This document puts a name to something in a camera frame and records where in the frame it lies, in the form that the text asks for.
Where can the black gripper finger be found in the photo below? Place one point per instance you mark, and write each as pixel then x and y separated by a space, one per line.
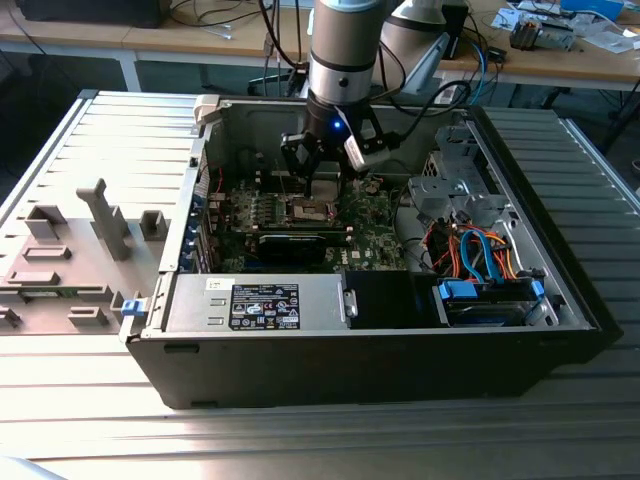
pixel 352 174
pixel 300 150

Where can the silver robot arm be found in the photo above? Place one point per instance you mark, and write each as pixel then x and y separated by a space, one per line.
pixel 340 60

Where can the CPU socket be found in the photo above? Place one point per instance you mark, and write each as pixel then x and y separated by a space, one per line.
pixel 305 212

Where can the green motherboard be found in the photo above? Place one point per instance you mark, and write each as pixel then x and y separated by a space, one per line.
pixel 372 235

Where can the black graphics card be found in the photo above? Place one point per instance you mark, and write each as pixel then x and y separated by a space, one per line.
pixel 290 247

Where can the metal drive cage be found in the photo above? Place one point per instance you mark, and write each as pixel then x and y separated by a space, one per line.
pixel 450 192

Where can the beige case latch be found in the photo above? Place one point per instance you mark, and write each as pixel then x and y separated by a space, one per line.
pixel 206 107

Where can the grey slanted panel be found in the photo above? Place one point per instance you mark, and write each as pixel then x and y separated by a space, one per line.
pixel 425 65

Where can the white barcode label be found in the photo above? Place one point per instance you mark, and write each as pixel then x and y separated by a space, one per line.
pixel 447 92

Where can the blue card retainer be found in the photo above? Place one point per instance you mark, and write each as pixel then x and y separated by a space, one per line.
pixel 190 250

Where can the hard disk in blue carrier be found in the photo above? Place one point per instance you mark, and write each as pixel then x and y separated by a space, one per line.
pixel 457 291

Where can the silver power supply unit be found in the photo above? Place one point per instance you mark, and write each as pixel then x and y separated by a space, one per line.
pixel 200 305

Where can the black PC case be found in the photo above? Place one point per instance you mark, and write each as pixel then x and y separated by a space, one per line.
pixel 350 370

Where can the black finned heat sink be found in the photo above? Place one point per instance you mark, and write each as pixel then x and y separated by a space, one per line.
pixel 525 32

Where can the blue case latch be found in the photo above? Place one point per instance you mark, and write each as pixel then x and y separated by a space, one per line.
pixel 132 307

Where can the grey parts rack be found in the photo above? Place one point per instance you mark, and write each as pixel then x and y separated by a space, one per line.
pixel 80 250

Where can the grey metal device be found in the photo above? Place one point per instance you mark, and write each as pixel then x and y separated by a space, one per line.
pixel 557 36

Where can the black monitor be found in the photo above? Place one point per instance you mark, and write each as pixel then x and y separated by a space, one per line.
pixel 90 12

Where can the wooden desk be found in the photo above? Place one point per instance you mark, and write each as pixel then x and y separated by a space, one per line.
pixel 75 35

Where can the green RAM stick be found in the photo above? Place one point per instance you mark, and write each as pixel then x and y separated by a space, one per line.
pixel 50 293

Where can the blue cardboard box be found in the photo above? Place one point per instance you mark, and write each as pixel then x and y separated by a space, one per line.
pixel 595 7

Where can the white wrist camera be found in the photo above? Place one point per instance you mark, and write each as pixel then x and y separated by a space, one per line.
pixel 356 152

